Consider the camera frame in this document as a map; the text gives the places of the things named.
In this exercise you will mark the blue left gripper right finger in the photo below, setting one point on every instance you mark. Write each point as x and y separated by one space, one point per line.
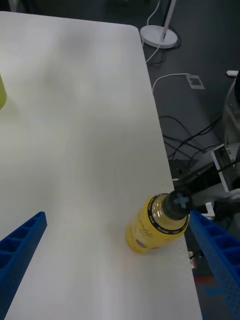
220 255

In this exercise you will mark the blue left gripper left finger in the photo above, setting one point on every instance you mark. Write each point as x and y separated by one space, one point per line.
17 252

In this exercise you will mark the yellow bottle with black cap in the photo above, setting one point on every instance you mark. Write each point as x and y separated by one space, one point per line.
147 227

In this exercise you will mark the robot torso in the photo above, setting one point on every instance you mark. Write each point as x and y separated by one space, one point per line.
231 197

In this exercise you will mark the yellow-green plastic bin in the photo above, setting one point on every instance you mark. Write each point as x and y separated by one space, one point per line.
2 95

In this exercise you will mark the grey floor outlet plate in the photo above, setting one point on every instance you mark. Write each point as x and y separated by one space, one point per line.
195 82

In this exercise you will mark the white plug block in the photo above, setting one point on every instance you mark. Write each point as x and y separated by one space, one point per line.
233 73

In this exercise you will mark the white floor stand with pole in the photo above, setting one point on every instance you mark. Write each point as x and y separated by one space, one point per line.
155 36

